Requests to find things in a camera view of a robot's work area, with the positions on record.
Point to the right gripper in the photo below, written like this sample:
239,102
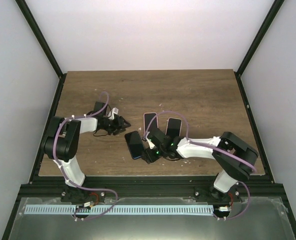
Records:
149,158

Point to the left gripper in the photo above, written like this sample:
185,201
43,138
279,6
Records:
119,125

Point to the black phone case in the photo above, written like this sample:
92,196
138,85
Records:
126,140

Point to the pink phone case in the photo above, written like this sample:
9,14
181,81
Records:
144,122

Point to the pink-edged black phone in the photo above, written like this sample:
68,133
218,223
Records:
149,121

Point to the white phone case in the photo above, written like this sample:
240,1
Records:
181,125

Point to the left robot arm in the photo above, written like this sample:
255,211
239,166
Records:
61,139

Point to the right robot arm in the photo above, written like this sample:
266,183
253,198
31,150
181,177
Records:
236,157

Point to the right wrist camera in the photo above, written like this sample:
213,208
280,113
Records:
150,143

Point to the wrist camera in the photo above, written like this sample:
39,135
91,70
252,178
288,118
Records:
113,113
150,143

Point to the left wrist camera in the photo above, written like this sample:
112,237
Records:
113,113

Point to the light blue slotted cable duct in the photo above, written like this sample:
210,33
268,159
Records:
51,209

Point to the black aluminium frame rail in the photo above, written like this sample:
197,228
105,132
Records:
125,187

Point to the left black frame post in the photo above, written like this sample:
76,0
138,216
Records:
25,10

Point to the black frame post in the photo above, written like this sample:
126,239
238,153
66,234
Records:
268,20
25,10

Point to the right black frame post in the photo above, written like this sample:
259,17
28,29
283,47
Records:
268,20

